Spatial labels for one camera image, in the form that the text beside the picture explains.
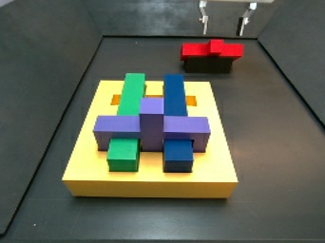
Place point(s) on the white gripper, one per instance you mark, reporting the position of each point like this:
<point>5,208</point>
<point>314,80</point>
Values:
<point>242,19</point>

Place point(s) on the red cross-shaped block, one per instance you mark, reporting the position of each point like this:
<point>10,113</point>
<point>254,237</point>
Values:
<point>215,48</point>

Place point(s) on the yellow base board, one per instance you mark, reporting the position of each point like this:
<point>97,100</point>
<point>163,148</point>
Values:
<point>211,180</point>

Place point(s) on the black rectangular stand block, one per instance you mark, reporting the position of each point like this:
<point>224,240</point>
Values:
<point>207,65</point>

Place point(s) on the purple cross-shaped block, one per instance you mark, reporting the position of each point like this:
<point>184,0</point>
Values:
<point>151,128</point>

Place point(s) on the dark blue long block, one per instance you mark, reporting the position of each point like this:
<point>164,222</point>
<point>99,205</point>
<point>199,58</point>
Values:
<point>176,142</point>

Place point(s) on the green long block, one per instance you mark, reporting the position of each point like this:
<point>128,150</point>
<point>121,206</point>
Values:
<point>123,149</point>

